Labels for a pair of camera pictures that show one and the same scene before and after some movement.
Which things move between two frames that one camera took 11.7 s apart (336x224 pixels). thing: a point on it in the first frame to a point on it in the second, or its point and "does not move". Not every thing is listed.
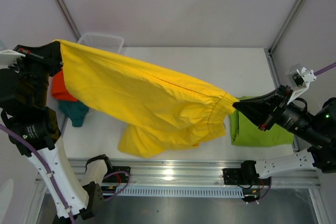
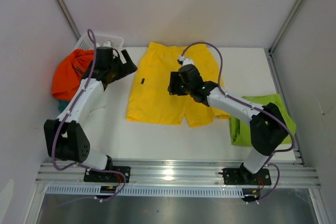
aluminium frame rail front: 200,173 does not move
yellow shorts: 160,109 to 150,100
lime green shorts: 244,131 does not move
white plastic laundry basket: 101,41 does not move
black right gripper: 260,109 to 173,88
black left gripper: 50,51 to 128,68
